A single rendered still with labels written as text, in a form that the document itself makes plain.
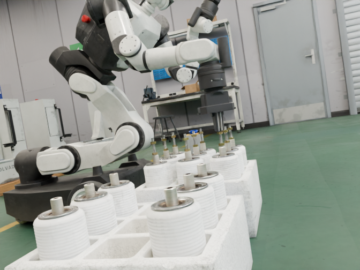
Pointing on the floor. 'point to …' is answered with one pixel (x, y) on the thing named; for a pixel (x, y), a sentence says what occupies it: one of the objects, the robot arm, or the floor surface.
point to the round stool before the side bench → (166, 127)
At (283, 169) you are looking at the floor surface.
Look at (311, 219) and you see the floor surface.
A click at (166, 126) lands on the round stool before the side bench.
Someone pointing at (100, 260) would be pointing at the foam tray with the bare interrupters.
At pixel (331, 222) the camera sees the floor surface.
